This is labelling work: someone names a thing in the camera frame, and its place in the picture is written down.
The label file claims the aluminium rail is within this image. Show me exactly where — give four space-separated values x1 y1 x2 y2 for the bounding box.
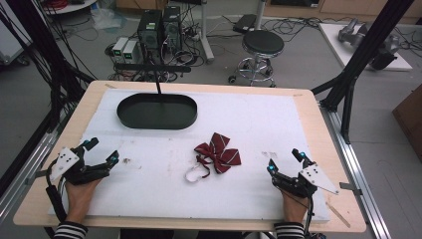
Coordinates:
318 101 393 239
0 108 73 220

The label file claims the round white table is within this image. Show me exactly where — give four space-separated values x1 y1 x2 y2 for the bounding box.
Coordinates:
42 0 100 16

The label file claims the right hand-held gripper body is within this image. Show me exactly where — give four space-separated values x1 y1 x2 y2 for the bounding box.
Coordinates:
271 163 340 199

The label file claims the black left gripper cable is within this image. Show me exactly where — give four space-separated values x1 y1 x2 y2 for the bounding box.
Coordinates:
45 158 69 224

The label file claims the black flat box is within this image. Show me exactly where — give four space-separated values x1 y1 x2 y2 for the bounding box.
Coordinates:
232 13 259 35

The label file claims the white floor board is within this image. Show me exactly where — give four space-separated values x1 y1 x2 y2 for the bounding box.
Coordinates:
317 22 414 73

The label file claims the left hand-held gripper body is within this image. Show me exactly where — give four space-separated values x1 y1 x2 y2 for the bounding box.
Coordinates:
49 145 111 186

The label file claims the wooden stick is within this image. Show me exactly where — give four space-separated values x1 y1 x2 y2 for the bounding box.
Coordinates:
324 201 352 229

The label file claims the metal clamp bracket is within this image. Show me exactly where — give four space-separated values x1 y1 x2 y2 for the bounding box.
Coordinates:
338 181 363 197
24 168 52 186

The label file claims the white power supply box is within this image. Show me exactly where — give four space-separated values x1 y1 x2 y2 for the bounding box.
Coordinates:
121 40 140 65
111 36 130 63

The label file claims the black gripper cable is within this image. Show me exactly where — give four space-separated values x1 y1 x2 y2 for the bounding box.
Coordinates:
45 158 69 224
302 194 317 239

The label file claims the black metal frame with cables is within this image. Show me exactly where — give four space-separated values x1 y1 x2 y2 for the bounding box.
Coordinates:
0 0 98 133

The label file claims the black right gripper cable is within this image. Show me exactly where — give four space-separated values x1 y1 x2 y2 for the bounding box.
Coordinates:
302 194 317 239

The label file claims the person's left hand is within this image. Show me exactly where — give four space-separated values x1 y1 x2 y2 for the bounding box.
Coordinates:
64 178 103 224

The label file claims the black round stool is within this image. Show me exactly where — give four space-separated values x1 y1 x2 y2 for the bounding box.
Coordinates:
227 29 286 89

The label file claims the white foam mat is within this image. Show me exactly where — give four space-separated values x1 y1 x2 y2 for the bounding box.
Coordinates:
48 88 331 224

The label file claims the black T-shaped stand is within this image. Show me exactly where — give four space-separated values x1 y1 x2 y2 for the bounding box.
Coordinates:
113 62 193 114

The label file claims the person's right hand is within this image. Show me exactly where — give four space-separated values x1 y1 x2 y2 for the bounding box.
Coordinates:
282 190 310 223

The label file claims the black oval tray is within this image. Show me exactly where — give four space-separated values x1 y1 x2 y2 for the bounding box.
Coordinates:
115 92 199 130

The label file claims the clear plastic bag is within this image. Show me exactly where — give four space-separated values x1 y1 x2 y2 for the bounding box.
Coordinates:
91 5 127 32

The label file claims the white table leg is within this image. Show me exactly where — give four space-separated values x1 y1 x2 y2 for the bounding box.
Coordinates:
253 0 269 32
198 0 216 65

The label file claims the black metal frame strut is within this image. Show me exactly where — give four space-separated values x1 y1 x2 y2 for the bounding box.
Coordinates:
311 0 416 144

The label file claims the dark red striped bow tie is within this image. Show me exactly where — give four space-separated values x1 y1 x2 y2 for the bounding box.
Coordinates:
184 131 243 183

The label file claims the black computer tower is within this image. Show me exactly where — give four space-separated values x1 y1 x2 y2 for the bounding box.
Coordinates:
136 8 164 56
161 5 183 52

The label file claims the brown wooden cabinet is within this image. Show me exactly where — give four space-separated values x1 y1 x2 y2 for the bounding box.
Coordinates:
391 84 422 164

